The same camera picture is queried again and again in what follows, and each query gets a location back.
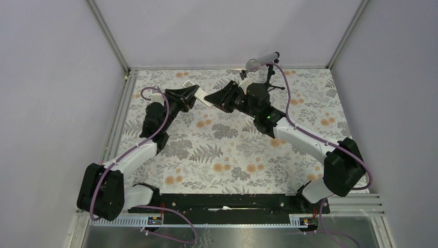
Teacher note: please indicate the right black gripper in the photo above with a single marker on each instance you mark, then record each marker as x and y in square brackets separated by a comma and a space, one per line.
[222, 98]

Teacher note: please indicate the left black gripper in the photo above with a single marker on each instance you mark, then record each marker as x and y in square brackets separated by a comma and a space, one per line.
[185, 98]

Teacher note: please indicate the white remote control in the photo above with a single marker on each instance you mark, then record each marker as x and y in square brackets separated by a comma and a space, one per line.
[199, 94]

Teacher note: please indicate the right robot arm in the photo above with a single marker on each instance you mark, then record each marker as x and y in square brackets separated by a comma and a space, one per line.
[341, 160]

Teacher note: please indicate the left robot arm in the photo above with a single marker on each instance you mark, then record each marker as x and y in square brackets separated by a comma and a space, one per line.
[103, 193]

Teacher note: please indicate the silver microphone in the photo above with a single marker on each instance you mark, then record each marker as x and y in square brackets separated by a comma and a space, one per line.
[255, 63]

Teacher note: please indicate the floral table mat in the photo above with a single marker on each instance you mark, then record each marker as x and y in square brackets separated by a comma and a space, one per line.
[211, 152]

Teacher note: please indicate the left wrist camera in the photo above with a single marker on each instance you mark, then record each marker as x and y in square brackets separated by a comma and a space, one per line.
[157, 97]

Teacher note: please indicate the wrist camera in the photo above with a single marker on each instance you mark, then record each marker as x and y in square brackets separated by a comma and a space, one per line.
[245, 81]
[157, 97]

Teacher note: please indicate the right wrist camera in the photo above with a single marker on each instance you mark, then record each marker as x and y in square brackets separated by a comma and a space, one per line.
[245, 81]

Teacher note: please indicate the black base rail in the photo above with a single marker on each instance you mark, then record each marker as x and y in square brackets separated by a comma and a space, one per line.
[229, 209]

